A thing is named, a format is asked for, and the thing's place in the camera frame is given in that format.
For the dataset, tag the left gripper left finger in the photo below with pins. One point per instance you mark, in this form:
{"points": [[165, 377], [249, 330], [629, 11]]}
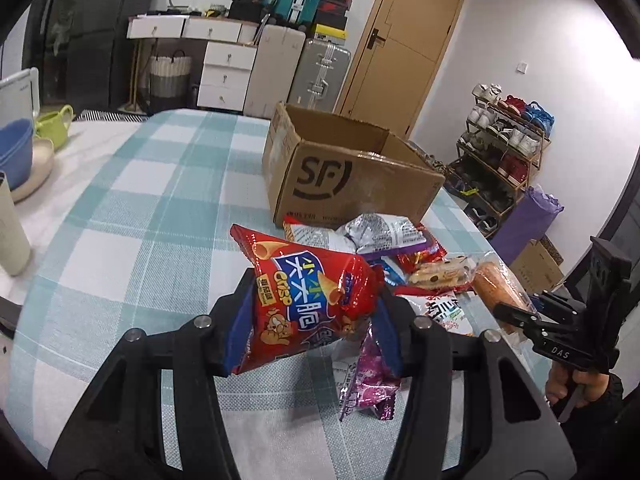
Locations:
{"points": [[115, 431]]}

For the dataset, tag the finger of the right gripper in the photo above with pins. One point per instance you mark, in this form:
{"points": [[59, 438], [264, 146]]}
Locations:
{"points": [[526, 321]]}

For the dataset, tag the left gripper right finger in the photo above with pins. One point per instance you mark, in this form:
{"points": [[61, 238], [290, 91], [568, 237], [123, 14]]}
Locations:
{"points": [[472, 412]]}

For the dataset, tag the orange bread package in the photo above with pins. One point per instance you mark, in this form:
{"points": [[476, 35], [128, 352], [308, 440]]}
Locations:
{"points": [[496, 284]]}

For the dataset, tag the red crisp snack bag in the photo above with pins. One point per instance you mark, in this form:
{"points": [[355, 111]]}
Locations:
{"points": [[304, 298]]}

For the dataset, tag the right hand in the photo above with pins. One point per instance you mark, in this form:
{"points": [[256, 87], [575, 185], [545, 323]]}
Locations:
{"points": [[560, 379]]}

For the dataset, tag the cardboard box on floor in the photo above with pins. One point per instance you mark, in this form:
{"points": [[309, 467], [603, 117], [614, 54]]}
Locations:
{"points": [[535, 268]]}

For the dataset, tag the white noodle snack bag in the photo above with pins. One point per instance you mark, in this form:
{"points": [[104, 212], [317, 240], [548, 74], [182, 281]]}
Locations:
{"points": [[443, 309]]}

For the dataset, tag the chocolate chip bread pack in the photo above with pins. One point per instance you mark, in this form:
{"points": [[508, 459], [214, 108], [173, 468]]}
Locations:
{"points": [[449, 274]]}

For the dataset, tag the purple rolled mat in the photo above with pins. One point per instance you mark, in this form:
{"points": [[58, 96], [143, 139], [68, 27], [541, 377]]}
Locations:
{"points": [[530, 220]]}

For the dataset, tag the small red candy pack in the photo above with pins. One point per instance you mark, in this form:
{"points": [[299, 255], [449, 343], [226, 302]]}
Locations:
{"points": [[433, 252]]}

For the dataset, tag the blue snack bag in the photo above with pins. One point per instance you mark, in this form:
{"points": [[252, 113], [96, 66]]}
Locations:
{"points": [[393, 274]]}

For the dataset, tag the silver purple snack bag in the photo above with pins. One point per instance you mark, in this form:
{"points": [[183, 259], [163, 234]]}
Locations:
{"points": [[377, 235]]}

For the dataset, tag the shoe rack with shoes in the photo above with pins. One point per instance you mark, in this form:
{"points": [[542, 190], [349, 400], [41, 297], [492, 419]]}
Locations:
{"points": [[499, 151]]}

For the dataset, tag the plaid teal tablecloth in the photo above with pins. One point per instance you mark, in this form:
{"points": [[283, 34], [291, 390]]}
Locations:
{"points": [[147, 244]]}

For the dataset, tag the white red chip bag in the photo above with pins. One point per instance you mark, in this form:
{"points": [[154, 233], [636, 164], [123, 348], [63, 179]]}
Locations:
{"points": [[313, 236]]}

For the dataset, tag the cream tumbler cup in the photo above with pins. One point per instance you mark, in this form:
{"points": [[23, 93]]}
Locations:
{"points": [[14, 244]]}

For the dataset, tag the SF cardboard box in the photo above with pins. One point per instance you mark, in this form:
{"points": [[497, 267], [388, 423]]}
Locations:
{"points": [[325, 170]]}

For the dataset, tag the wooden door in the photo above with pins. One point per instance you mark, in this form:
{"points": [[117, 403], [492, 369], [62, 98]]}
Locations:
{"points": [[396, 62]]}

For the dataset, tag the green watering can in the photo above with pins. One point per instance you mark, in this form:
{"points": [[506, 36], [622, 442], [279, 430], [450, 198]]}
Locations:
{"points": [[54, 126]]}

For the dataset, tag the blue bowl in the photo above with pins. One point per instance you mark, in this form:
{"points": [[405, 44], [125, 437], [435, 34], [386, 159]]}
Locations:
{"points": [[16, 151]]}

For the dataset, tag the silver suitcase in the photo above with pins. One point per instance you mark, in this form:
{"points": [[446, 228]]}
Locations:
{"points": [[319, 76]]}

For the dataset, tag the woven laundry basket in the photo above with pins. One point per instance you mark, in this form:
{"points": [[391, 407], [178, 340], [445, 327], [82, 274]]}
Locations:
{"points": [[169, 79]]}

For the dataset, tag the stacked shoe boxes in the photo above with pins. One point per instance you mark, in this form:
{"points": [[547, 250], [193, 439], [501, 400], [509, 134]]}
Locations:
{"points": [[331, 18]]}

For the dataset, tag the white drawer desk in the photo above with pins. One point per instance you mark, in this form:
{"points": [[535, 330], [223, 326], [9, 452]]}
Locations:
{"points": [[229, 56]]}

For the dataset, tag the beige suitcase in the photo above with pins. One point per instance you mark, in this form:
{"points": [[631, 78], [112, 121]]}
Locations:
{"points": [[278, 53]]}

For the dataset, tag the black refrigerator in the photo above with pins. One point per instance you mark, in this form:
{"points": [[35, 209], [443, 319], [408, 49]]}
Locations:
{"points": [[81, 50]]}

